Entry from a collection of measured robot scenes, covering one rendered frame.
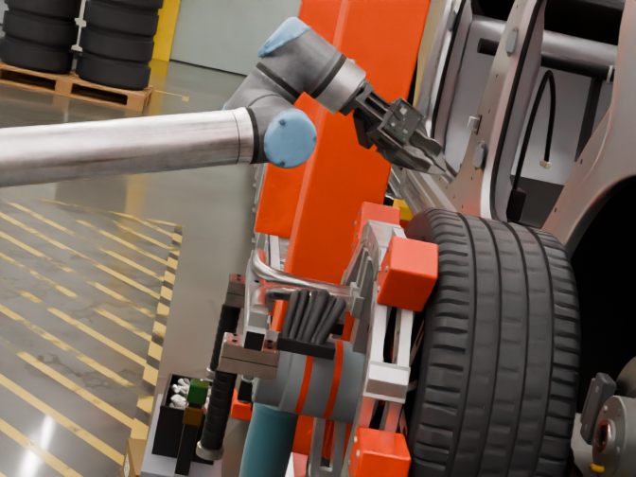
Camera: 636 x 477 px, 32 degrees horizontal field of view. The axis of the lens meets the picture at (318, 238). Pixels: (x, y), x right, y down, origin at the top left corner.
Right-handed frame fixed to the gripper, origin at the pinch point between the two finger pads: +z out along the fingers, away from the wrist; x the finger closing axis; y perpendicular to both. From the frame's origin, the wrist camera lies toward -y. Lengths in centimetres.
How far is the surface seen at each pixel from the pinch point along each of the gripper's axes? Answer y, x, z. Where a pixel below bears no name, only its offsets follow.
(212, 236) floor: -431, 23, 15
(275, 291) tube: 2.6, -34.7, -11.1
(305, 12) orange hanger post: -210, 80, -26
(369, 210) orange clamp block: -18.0, -9.2, -2.0
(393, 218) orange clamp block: -17.1, -7.8, 2.4
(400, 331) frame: 19.3, -30.2, 5.7
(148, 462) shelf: -59, -73, -2
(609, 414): 2, -16, 51
